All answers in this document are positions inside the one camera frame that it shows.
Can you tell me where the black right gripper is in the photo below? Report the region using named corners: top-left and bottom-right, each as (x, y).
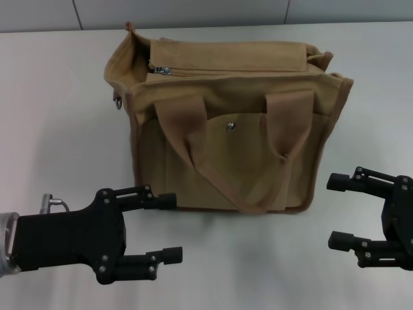
top-left (326, 165), bottom-right (413, 273)

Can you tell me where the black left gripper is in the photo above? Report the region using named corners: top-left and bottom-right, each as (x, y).
top-left (12, 184), bottom-right (184, 285)

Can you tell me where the khaki canvas food bag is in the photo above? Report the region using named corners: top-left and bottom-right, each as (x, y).
top-left (103, 21), bottom-right (353, 215)

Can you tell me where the silver cable connector plug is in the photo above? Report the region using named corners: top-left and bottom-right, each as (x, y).
top-left (39, 192), bottom-right (71, 214)

